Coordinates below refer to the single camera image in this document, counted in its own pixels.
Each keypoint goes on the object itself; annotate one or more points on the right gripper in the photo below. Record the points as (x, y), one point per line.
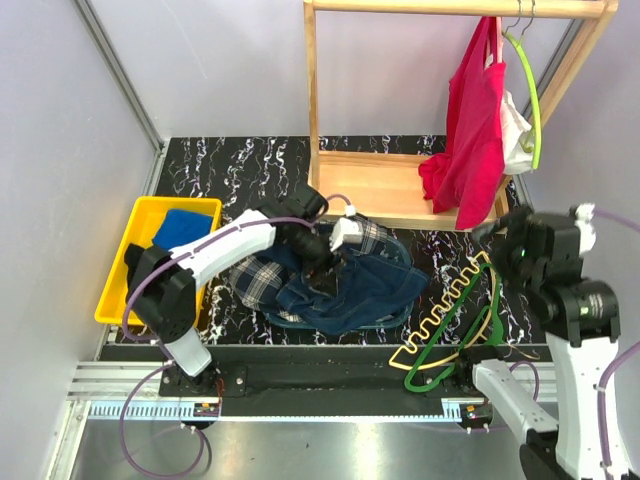
(515, 222)

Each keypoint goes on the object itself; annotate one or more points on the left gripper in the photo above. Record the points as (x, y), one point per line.
(322, 273)

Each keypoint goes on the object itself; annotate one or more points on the blue denim garment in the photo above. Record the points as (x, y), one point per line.
(378, 289)

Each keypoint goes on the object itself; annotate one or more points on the navy plaid skirt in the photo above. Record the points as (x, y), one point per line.
(259, 278)

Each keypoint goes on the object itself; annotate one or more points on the pink red t-shirt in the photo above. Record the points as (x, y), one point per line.
(466, 176)

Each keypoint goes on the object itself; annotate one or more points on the cream wavy skirt hanger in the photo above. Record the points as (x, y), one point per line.
(405, 355)

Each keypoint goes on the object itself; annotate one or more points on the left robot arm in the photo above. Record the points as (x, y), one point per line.
(162, 284)

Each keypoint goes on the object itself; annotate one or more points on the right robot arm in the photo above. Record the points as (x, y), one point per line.
(541, 257)

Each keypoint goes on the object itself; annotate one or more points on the lime green hanger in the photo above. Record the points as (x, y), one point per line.
(527, 85)

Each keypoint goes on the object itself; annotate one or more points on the white garment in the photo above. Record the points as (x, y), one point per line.
(517, 147)

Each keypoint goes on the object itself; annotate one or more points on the wooden clothes rack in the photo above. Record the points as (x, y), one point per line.
(384, 186)

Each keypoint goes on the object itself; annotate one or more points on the clear blue plastic tub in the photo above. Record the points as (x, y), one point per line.
(377, 292)

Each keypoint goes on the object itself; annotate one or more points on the blue folded cloth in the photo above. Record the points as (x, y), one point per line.
(181, 227)

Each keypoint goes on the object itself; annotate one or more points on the yellow plastic bin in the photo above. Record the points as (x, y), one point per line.
(145, 220)

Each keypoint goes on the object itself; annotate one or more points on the black folded cloth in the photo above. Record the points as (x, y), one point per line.
(138, 264)

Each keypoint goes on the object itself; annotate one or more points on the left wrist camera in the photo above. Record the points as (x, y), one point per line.
(345, 231)

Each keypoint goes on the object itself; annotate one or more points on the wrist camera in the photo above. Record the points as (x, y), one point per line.
(584, 214)
(345, 231)

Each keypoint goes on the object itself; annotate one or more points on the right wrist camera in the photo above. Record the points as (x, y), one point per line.
(584, 214)

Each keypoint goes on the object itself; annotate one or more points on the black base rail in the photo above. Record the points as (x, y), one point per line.
(312, 381)

